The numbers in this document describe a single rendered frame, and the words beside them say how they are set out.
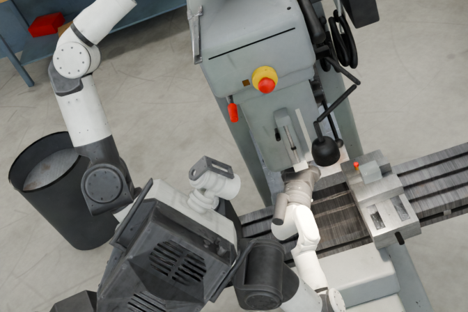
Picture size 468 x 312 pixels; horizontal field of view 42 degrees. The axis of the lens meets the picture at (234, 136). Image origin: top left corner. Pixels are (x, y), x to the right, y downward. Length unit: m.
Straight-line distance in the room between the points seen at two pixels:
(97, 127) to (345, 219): 1.01
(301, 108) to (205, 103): 2.86
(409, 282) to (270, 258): 1.45
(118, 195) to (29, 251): 2.92
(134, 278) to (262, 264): 0.32
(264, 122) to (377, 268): 0.66
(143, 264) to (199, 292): 0.13
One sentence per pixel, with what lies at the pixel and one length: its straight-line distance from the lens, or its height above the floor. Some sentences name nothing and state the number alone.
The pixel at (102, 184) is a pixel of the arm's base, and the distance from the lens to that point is 1.36.
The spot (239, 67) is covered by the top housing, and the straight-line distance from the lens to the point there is 1.42.
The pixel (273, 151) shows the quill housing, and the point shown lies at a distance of 1.77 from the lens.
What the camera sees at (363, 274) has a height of 0.90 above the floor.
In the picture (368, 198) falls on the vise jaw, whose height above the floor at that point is 1.09.
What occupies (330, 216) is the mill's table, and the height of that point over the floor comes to 0.98.
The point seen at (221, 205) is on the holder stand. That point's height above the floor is 1.17.
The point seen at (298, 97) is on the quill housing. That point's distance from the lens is 1.66.
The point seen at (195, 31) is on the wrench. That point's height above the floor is 1.90.
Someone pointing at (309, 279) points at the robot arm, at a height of 1.18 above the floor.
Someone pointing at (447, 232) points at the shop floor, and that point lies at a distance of 3.24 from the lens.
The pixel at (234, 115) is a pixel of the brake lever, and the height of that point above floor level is 1.71.
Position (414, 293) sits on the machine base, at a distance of 2.82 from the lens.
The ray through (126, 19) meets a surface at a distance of 5.60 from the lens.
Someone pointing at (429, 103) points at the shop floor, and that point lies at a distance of 3.92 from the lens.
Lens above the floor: 2.58
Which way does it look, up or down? 39 degrees down
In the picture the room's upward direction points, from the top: 25 degrees counter-clockwise
